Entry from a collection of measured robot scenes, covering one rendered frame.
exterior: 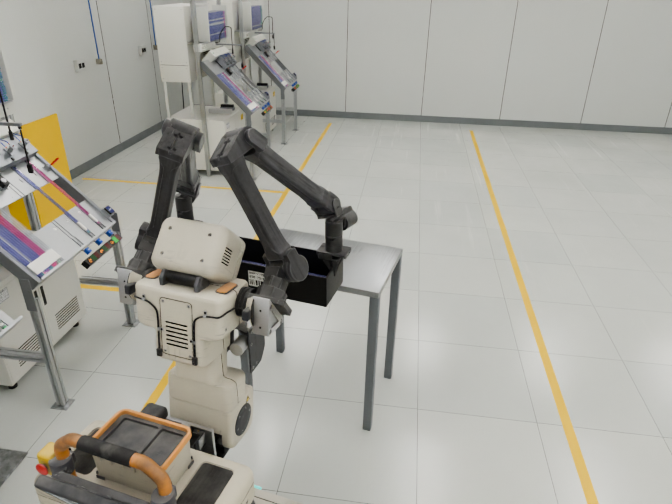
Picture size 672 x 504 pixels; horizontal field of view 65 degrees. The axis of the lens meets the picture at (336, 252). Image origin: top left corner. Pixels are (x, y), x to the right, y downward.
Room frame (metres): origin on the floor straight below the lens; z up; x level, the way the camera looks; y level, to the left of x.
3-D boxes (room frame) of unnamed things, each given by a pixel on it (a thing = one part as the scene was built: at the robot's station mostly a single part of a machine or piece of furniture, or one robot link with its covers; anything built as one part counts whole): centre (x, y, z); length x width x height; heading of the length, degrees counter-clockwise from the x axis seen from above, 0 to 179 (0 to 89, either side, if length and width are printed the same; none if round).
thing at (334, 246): (1.56, 0.01, 1.21); 0.10 x 0.07 x 0.07; 71
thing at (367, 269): (2.26, 0.07, 0.40); 0.70 x 0.45 x 0.80; 71
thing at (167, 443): (1.00, 0.50, 0.87); 0.23 x 0.15 x 0.11; 71
